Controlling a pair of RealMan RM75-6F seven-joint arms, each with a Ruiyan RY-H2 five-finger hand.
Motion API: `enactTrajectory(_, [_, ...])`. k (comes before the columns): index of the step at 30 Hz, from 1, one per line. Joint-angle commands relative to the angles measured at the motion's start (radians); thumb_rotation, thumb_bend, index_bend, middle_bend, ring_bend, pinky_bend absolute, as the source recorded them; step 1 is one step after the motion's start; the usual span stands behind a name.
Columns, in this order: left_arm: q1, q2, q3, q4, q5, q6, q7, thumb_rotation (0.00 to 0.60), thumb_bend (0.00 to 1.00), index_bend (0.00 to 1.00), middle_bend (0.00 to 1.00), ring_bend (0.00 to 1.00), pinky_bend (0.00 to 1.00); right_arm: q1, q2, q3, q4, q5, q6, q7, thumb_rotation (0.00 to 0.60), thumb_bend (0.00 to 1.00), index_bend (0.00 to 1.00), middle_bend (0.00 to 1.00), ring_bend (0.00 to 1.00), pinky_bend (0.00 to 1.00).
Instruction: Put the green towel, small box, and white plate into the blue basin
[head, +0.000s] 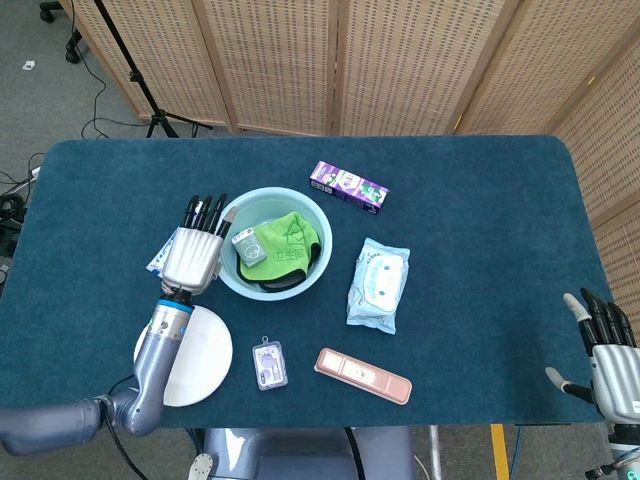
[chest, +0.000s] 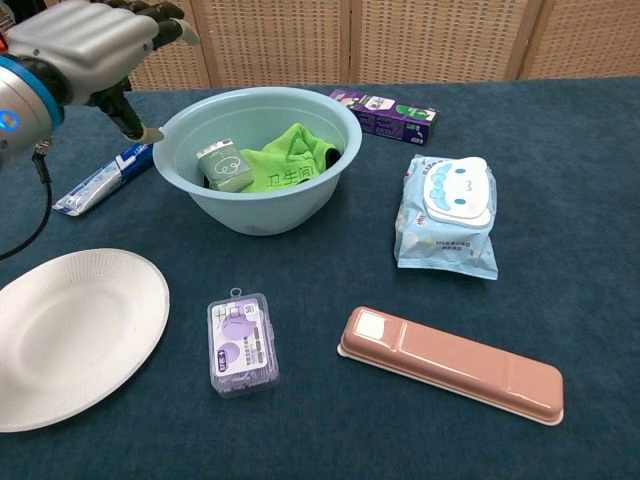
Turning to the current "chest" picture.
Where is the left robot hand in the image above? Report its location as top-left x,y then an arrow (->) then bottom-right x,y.
5,0 -> 201,145

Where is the green tissue pack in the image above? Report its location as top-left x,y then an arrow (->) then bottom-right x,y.
195,138 -> 254,194

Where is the green microfibre cloth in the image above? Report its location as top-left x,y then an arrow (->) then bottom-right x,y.
238,122 -> 344,194

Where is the white paper plate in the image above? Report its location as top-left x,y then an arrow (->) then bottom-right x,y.
0,248 -> 172,433

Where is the blue white toothpaste tube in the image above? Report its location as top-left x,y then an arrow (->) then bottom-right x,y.
52,142 -> 156,218

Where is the light blue plastic basin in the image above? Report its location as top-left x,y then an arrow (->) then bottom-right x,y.
152,86 -> 364,237

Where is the purple toothpaste box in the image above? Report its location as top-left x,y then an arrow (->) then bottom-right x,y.
328,88 -> 442,148

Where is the wicker folding screen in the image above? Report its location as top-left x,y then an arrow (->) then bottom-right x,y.
127,0 -> 640,93

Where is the purple floss pick box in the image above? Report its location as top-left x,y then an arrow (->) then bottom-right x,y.
206,287 -> 282,399

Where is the blue wet wipes pack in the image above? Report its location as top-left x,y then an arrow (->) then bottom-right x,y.
393,154 -> 501,282

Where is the pink cutlery case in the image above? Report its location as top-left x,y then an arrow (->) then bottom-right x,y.
336,305 -> 566,427

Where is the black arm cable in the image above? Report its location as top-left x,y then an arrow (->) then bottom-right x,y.
0,139 -> 54,262

